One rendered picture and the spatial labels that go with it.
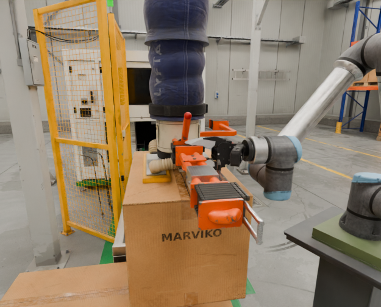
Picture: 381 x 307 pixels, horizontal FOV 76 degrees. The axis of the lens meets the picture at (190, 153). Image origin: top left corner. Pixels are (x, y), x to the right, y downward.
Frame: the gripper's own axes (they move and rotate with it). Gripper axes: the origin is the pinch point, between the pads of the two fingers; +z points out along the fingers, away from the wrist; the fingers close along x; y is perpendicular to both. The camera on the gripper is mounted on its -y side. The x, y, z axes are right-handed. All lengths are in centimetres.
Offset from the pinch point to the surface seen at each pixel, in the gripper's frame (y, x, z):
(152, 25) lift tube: 20.6, 40.3, 9.1
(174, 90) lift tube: 17.0, 19.0, 2.4
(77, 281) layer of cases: 36, -70, 48
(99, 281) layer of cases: 35, -70, 38
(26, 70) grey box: 118, 33, 90
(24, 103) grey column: 123, 10, 97
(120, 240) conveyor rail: 60, -65, 30
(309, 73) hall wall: 990, 101, -726
